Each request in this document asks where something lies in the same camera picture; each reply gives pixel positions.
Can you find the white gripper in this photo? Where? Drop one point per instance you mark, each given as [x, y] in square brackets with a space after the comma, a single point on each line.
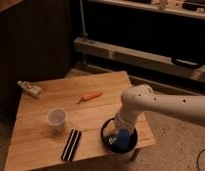
[124, 119]

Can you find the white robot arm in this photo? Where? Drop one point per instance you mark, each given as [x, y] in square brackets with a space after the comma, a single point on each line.
[138, 99]

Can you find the black ceramic bowl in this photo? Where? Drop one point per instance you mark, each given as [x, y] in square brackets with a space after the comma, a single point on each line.
[132, 144]

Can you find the orange carrot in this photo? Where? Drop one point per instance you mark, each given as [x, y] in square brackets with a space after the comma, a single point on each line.
[89, 96]

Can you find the black white striped block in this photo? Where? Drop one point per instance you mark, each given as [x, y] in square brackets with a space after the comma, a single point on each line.
[71, 145]

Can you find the wooden table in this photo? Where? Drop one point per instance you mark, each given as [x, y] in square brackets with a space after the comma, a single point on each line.
[36, 145]

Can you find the clear plastic cup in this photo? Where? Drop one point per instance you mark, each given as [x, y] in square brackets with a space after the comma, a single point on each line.
[56, 118]

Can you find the clear plastic bottle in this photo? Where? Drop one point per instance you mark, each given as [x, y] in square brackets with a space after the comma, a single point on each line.
[31, 89]

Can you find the long grey case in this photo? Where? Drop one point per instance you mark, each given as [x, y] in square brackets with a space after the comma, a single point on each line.
[138, 58]

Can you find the metal pole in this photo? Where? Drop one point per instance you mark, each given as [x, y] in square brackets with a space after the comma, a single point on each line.
[84, 33]

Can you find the background shelf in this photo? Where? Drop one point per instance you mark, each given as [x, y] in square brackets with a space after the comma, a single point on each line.
[146, 7]

